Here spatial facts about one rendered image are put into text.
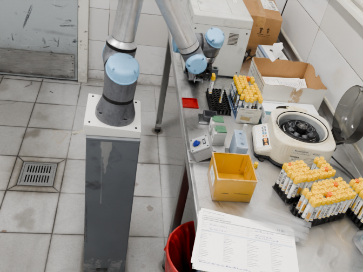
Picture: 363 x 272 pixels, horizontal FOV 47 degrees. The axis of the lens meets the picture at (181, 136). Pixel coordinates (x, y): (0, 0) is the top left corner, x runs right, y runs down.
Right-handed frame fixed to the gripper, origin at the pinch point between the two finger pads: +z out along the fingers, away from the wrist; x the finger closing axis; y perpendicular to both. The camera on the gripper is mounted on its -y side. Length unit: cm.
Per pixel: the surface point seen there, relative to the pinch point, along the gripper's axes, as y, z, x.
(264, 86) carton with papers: 11.9, -17.1, 25.1
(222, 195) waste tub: 64, -35, 0
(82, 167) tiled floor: 16, 97, -53
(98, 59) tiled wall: -86, 134, -51
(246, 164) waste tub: 51, -31, 10
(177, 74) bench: -5.0, 8.4, -7.3
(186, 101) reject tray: 15.3, -3.6, -5.7
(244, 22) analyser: -20.6, -15.5, 18.9
